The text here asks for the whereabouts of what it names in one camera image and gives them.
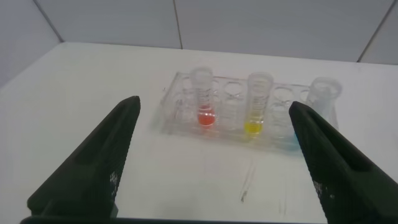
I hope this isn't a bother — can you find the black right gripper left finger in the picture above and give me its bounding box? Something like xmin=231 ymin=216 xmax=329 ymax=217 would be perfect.
xmin=26 ymin=95 xmax=142 ymax=218

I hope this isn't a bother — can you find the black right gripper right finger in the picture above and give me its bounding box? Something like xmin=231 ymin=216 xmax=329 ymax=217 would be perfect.
xmin=288 ymin=100 xmax=398 ymax=224

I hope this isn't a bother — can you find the clear graduated plastic test tube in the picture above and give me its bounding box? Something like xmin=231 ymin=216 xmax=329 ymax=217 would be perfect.
xmin=243 ymin=72 xmax=274 ymax=138
xmin=189 ymin=67 xmax=217 ymax=129

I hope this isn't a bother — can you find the test tube with blue liquid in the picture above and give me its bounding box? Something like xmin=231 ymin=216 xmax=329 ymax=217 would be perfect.
xmin=293 ymin=77 xmax=343 ymax=151

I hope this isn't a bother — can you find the clear acrylic test tube rack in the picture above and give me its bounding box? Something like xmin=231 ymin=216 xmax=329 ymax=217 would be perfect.
xmin=158 ymin=72 xmax=340 ymax=153

